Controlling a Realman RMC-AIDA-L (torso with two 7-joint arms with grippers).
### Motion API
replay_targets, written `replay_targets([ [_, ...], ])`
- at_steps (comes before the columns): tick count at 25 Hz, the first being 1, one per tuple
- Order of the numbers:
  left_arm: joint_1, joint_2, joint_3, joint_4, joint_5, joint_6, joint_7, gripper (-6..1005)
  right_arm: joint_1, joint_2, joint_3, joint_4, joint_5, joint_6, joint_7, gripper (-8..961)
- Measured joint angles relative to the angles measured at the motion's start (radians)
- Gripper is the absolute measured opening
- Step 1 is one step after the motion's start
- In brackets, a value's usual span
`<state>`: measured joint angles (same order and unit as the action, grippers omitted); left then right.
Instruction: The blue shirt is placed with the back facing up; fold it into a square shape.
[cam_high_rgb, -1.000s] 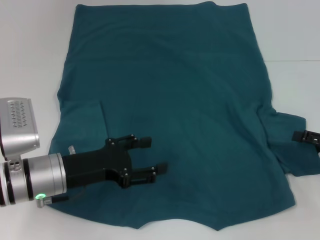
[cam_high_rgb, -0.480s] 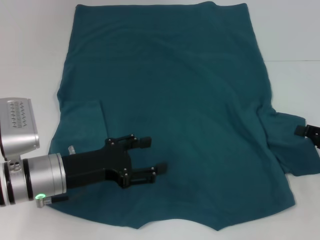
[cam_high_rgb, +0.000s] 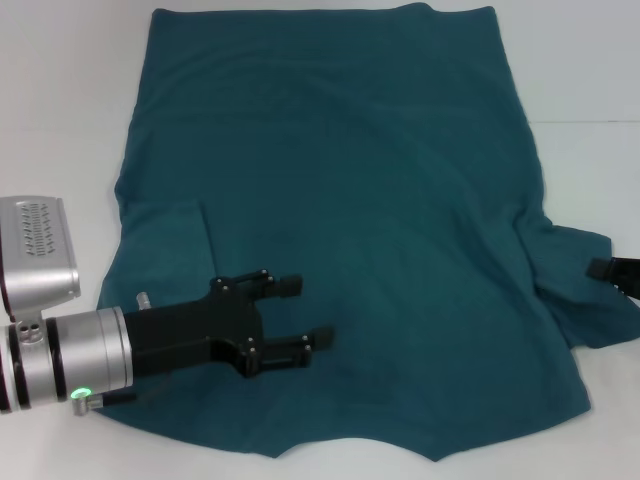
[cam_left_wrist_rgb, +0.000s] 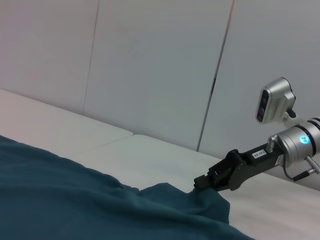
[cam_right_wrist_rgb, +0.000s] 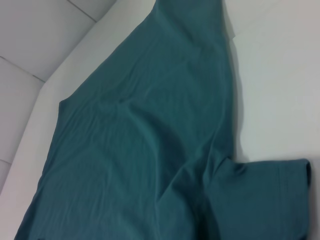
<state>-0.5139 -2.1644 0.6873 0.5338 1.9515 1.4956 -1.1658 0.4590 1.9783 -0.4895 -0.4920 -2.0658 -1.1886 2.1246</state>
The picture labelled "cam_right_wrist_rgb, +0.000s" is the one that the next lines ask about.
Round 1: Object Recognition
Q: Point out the teal blue t-shirt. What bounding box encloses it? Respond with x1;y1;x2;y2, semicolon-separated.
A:
13;0;312;240

